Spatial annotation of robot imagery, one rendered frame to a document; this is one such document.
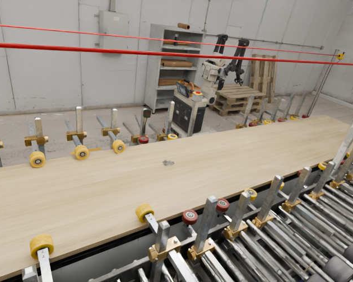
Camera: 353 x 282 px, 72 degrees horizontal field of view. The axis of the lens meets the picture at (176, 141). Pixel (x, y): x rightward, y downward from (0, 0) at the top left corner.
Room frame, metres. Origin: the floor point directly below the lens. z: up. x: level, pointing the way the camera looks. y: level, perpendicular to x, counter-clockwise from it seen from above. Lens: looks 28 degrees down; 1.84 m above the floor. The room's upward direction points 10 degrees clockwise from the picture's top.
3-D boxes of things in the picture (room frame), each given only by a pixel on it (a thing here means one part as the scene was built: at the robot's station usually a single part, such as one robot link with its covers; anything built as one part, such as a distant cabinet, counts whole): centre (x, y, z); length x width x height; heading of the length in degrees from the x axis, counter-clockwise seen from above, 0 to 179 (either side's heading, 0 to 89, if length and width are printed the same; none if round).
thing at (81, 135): (1.49, 0.71, 0.95); 0.14 x 0.06 x 0.05; 127
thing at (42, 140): (1.34, 0.91, 0.95); 0.14 x 0.06 x 0.05; 127
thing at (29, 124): (1.35, 0.94, 0.95); 0.50 x 0.04 x 0.04; 37
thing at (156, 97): (4.78, 0.31, 0.78); 0.90 x 0.45 x 1.55; 127
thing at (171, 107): (1.95, 0.09, 0.92); 0.04 x 0.04 x 0.48; 37
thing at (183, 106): (3.45, -0.11, 0.59); 0.55 x 0.34 x 0.83; 36
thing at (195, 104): (2.11, -0.12, 0.93); 0.05 x 0.05 x 0.45; 37
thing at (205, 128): (3.51, -0.19, 0.16); 0.67 x 0.64 x 0.25; 126
